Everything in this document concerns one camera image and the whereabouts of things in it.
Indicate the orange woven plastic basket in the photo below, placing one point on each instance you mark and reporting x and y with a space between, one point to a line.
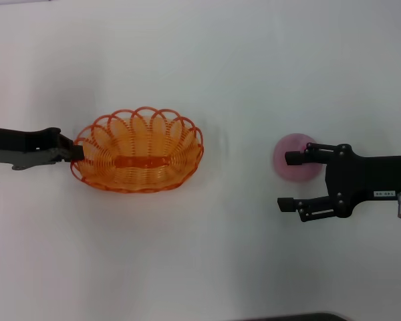
137 160

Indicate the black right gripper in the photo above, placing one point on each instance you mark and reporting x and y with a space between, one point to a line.
364 177

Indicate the pink peach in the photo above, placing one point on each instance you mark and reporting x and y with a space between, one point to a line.
280 167

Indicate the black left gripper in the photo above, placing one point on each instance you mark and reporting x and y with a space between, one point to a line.
20 142

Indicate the black rounded robot chest cover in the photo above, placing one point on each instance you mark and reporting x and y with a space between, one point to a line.
287 317

